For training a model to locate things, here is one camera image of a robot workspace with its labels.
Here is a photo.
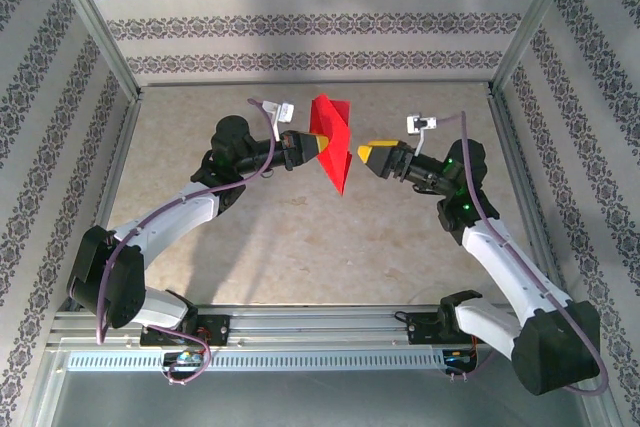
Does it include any red paper sheet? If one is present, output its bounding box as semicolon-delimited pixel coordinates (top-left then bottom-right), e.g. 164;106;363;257
309;93;354;196

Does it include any grey sheet metal tray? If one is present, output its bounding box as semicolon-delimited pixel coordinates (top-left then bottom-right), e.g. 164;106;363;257
29;346;619;427

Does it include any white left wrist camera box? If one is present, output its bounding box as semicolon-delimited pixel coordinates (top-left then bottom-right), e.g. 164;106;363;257
260;99;296;124

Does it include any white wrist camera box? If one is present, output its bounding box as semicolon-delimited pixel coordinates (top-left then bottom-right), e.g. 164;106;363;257
260;99;296;124
405;114;440;137

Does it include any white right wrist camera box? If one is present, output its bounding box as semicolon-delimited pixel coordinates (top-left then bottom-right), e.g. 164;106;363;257
405;114;440;137

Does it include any aluminium right side rail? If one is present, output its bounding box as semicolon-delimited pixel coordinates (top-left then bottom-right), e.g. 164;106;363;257
487;86;576;311

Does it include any aluminium back table rail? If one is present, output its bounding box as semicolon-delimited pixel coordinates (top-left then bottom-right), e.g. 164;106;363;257
137;77;494;90

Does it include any aluminium left side rail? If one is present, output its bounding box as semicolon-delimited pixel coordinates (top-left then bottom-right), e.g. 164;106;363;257
67;89;144;313

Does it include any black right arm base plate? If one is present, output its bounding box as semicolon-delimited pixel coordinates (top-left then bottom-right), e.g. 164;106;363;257
407;311;484;346

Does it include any aluminium right frame post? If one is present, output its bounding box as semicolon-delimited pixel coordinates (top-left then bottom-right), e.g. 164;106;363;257
487;0;586;98

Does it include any aluminium frame post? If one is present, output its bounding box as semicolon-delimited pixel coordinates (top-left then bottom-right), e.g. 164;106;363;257
487;0;586;98
42;0;144;103

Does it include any long aluminium mounting rail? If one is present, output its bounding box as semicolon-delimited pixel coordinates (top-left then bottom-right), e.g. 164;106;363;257
45;302;591;351

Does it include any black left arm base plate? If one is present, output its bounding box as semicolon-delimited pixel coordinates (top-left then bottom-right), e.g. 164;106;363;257
139;314;232;348

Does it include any aluminium left frame post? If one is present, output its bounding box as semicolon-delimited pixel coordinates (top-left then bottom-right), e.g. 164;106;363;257
42;0;144;103

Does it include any slotted grey cable duct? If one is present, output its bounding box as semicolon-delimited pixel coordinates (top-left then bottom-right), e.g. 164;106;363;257
66;350;446;373

